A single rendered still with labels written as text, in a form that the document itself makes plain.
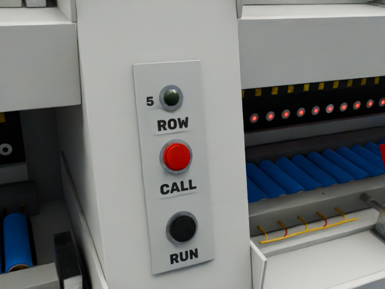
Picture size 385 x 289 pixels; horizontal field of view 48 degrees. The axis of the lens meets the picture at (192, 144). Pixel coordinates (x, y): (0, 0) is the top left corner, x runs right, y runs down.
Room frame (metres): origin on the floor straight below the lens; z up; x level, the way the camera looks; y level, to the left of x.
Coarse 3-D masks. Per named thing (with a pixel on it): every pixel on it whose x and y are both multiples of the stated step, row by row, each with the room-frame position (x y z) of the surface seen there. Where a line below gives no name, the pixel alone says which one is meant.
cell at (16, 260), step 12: (12, 216) 0.33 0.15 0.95; (24, 216) 0.34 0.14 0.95; (12, 228) 0.32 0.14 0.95; (24, 228) 0.32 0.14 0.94; (12, 240) 0.30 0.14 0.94; (24, 240) 0.31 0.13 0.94; (12, 252) 0.29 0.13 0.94; (24, 252) 0.29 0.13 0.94; (12, 264) 0.28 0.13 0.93; (24, 264) 0.28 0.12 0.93
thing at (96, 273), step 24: (0, 168) 0.36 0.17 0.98; (24, 168) 0.37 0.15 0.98; (72, 192) 0.32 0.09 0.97; (48, 216) 0.36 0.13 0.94; (72, 216) 0.34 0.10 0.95; (48, 240) 0.33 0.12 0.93; (72, 240) 0.29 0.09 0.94; (72, 264) 0.27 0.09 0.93; (96, 264) 0.24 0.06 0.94; (72, 288) 0.26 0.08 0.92; (96, 288) 0.25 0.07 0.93
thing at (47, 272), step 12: (48, 264) 0.27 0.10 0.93; (0, 276) 0.26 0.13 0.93; (12, 276) 0.26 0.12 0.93; (24, 276) 0.26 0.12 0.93; (36, 276) 0.26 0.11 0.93; (48, 276) 0.26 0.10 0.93; (0, 288) 0.25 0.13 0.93; (12, 288) 0.25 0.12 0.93; (24, 288) 0.25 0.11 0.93; (36, 288) 0.26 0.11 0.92; (48, 288) 0.26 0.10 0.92
